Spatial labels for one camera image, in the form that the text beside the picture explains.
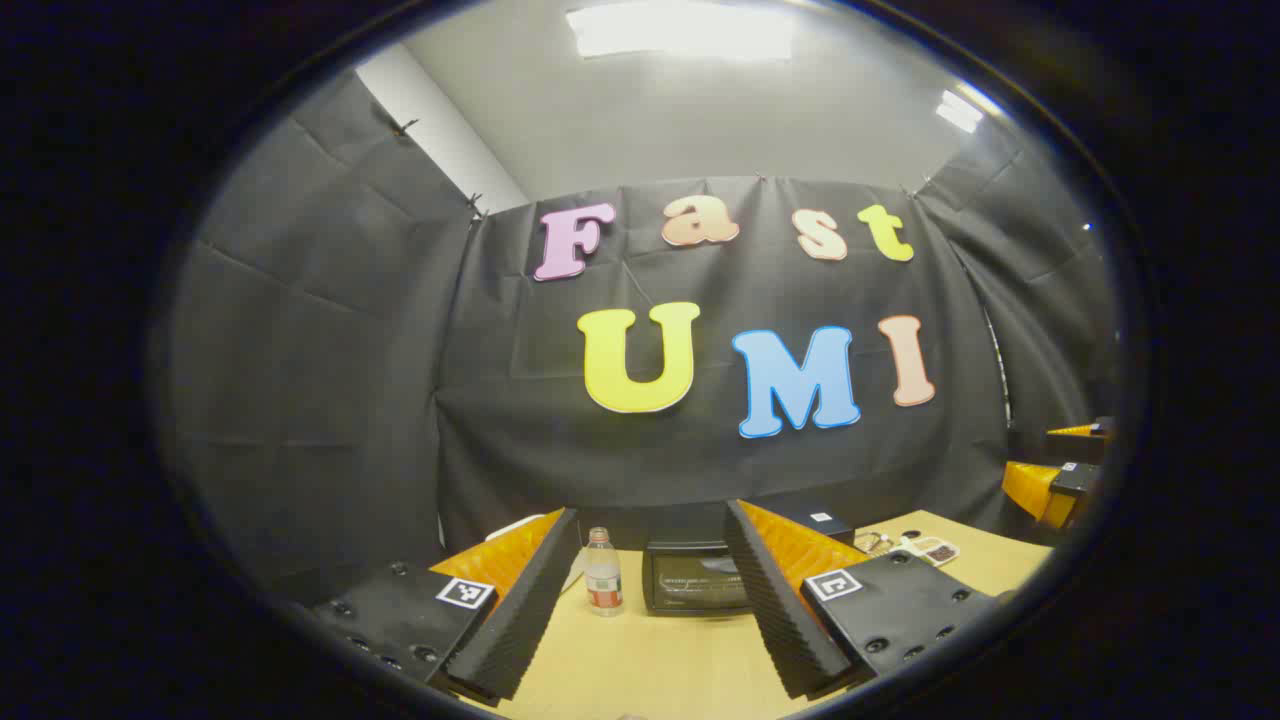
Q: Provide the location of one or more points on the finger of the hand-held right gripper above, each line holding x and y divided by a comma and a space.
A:
1040, 490
1080, 440

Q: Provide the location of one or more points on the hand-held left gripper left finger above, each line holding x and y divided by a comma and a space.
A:
530, 600

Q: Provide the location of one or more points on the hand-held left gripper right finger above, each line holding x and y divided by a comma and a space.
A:
775, 600

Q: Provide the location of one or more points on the black electric oven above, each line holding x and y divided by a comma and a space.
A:
690, 580

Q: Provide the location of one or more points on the clear plastic water bottle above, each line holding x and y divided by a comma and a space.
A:
603, 575

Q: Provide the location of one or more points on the white divided condiment dish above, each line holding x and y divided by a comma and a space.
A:
932, 550

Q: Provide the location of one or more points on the black backdrop cloth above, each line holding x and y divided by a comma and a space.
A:
520, 400

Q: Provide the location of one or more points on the large ceiling light panel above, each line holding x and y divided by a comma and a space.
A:
680, 28

